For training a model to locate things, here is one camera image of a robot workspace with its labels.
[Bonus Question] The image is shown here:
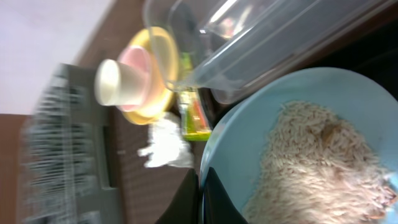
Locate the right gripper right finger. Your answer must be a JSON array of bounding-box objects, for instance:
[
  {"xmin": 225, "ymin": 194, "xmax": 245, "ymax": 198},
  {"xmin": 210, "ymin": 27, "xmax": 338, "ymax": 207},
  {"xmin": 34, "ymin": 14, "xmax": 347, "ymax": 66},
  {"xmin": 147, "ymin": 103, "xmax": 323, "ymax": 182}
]
[{"xmin": 203, "ymin": 167, "xmax": 248, "ymax": 224}]

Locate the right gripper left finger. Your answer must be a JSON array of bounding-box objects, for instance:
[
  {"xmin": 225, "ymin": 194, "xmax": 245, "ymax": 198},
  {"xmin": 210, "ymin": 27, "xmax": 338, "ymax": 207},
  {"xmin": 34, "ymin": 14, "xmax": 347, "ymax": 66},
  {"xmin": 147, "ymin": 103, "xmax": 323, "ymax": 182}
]
[{"xmin": 155, "ymin": 169, "xmax": 199, "ymax": 224}]

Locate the white tissue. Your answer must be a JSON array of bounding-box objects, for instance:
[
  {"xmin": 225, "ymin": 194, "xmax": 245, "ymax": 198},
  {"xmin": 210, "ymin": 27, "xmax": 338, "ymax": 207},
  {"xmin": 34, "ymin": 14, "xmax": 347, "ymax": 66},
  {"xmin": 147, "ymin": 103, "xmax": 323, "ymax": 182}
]
[{"xmin": 137, "ymin": 112, "xmax": 194, "ymax": 168}]

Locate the green yellow snack wrapper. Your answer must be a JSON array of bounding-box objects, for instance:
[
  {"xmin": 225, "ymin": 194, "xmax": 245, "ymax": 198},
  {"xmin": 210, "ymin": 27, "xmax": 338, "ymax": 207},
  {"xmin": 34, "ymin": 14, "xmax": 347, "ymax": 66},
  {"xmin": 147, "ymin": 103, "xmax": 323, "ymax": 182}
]
[{"xmin": 178, "ymin": 51, "xmax": 213, "ymax": 142}]

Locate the leftover rice pile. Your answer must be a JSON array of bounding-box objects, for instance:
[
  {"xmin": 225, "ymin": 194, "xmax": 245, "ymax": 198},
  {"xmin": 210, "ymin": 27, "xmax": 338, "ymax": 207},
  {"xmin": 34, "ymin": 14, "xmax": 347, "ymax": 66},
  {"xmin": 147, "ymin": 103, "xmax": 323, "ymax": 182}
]
[{"xmin": 244, "ymin": 101, "xmax": 397, "ymax": 223}]

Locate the light blue bowl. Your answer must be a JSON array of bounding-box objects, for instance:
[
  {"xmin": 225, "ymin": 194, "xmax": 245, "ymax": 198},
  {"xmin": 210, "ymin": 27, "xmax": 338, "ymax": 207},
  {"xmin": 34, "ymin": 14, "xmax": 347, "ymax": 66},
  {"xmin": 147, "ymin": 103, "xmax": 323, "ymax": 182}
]
[{"xmin": 200, "ymin": 68, "xmax": 397, "ymax": 223}]

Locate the grey plastic dishwasher rack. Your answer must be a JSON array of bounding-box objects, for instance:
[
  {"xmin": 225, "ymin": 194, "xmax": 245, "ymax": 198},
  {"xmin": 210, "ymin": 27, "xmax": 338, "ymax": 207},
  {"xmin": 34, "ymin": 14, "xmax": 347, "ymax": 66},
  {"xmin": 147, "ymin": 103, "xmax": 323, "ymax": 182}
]
[{"xmin": 16, "ymin": 64, "xmax": 123, "ymax": 224}]

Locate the dark brown serving tray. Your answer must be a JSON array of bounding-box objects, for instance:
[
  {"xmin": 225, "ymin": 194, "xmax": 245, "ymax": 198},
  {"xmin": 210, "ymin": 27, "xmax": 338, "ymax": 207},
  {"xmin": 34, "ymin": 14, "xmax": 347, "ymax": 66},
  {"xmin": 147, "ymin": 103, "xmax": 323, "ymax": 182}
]
[{"xmin": 111, "ymin": 103, "xmax": 206, "ymax": 223}]

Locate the white paper cup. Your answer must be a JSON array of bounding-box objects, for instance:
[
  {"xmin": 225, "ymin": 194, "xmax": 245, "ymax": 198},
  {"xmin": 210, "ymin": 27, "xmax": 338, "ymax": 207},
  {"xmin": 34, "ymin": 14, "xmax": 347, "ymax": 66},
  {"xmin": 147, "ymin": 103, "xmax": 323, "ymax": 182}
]
[{"xmin": 95, "ymin": 59, "xmax": 147, "ymax": 106}]

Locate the clear plastic bin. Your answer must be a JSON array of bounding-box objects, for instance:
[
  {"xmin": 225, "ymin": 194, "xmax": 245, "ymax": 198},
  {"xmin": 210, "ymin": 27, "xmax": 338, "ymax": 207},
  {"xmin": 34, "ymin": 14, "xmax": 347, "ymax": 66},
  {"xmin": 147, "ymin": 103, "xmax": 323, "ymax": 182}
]
[{"xmin": 143, "ymin": 0, "xmax": 394, "ymax": 104}]

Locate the pink small plate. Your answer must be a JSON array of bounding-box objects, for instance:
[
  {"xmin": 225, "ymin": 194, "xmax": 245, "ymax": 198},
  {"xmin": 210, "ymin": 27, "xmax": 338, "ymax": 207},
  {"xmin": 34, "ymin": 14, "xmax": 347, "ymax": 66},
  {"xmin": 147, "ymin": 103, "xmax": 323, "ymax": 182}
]
[{"xmin": 118, "ymin": 45, "xmax": 152, "ymax": 112}]

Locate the yellow plate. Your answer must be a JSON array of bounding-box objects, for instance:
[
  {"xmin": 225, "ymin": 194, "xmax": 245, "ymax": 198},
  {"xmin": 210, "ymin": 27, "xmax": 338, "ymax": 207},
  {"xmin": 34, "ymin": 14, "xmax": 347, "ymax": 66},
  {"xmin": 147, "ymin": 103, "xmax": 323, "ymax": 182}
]
[{"xmin": 122, "ymin": 27, "xmax": 179, "ymax": 125}]

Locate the black plastic tray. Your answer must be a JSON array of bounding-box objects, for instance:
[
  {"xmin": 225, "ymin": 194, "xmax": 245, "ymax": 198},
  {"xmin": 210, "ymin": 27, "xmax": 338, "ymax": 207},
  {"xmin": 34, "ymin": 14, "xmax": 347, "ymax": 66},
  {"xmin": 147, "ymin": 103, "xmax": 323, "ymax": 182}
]
[{"xmin": 310, "ymin": 20, "xmax": 397, "ymax": 98}]

